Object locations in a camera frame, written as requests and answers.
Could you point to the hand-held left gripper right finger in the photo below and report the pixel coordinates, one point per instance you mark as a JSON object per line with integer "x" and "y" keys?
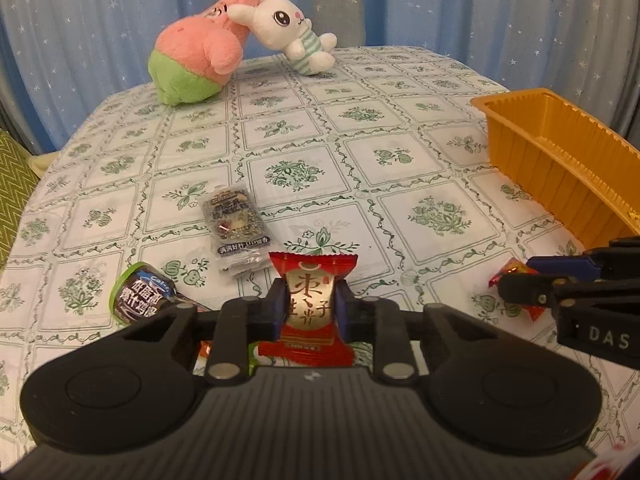
{"x": 342, "y": 310}

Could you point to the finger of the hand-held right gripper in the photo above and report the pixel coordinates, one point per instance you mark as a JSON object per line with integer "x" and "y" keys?
{"x": 525, "y": 287}
{"x": 565, "y": 267}

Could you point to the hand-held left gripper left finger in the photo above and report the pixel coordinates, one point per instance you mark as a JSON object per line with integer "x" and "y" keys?
{"x": 278, "y": 310}

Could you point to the small red orange snack packet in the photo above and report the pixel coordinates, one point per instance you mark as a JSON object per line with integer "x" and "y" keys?
{"x": 515, "y": 265}

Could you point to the red snack packet beige centre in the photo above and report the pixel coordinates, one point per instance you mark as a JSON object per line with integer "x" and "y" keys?
{"x": 309, "y": 305}

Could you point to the orange plastic tray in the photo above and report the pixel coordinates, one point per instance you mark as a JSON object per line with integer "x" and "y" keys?
{"x": 560, "y": 160}

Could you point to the brown-red snack packet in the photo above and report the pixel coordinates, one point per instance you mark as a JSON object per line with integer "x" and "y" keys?
{"x": 204, "y": 352}

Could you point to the dark grey snack packet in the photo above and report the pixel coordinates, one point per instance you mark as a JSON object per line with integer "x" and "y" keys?
{"x": 232, "y": 220}

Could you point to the red white object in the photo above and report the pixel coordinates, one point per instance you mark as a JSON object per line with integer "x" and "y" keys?
{"x": 602, "y": 466}

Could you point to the green-rimmed dark snack packet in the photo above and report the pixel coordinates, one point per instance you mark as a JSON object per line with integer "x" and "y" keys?
{"x": 140, "y": 295}

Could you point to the green floral tablecloth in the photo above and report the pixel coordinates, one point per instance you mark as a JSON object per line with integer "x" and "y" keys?
{"x": 360, "y": 160}

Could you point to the pink star plush toy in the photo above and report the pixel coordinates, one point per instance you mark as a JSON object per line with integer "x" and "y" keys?
{"x": 195, "y": 55}

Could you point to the light green sofa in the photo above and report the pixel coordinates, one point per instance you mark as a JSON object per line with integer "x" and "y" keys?
{"x": 42, "y": 164}

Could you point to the blue star-print curtain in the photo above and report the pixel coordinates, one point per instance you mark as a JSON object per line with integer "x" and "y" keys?
{"x": 450, "y": 5}

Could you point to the white bunny plush toy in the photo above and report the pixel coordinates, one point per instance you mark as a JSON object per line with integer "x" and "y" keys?
{"x": 280, "y": 22}

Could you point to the green zigzag pillow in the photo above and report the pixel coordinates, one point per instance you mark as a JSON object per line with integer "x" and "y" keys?
{"x": 12, "y": 180}

